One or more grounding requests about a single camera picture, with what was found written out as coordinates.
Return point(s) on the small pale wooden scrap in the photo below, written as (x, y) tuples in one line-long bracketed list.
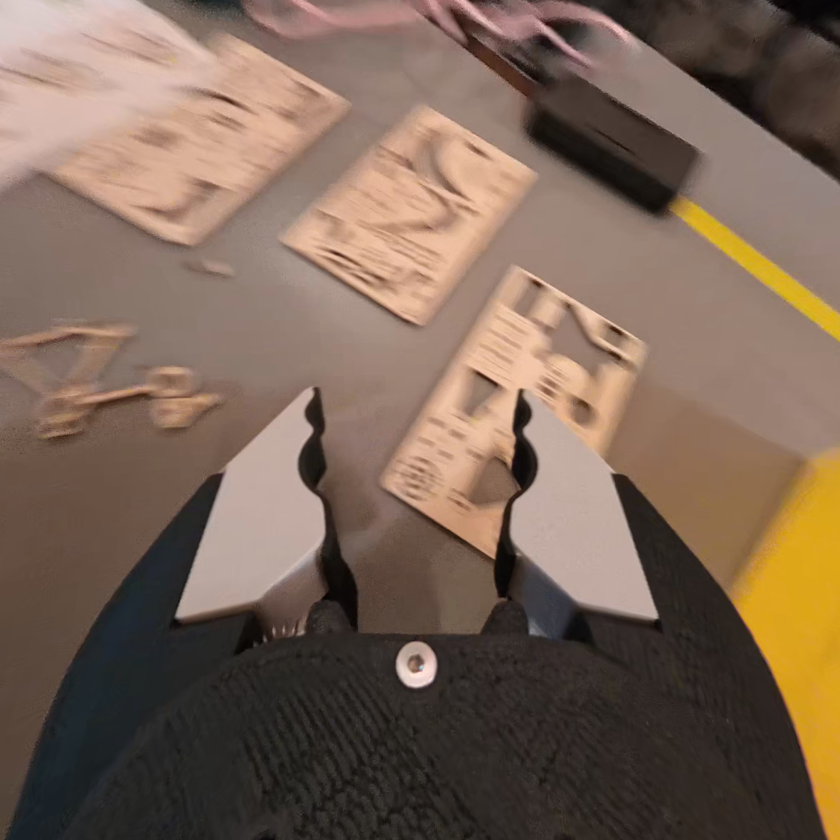
[(208, 268)]

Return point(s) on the wooden model parts sheet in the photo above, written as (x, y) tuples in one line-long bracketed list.
[(275, 98)]

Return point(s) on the yellow tape strip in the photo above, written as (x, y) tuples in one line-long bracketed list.
[(754, 262)]

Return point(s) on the wooden sheet with curved parts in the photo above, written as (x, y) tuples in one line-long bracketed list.
[(499, 177)]

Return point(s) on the key-shaped wooden part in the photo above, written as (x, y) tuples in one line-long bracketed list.
[(111, 397)]

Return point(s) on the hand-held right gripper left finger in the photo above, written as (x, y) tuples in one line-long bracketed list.
[(262, 518)]

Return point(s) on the white instruction booklet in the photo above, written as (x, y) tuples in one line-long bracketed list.
[(65, 79)]

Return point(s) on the small trapezoid wooden part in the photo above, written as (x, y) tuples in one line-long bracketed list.
[(184, 410)]

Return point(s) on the wooden sheet with large cutouts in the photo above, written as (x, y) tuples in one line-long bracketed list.
[(485, 341)]

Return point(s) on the wooden frame part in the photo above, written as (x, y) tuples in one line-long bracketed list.
[(65, 334)]

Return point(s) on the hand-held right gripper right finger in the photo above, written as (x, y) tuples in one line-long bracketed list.
[(577, 525)]

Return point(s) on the black rectangular box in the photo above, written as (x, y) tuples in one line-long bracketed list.
[(610, 144)]

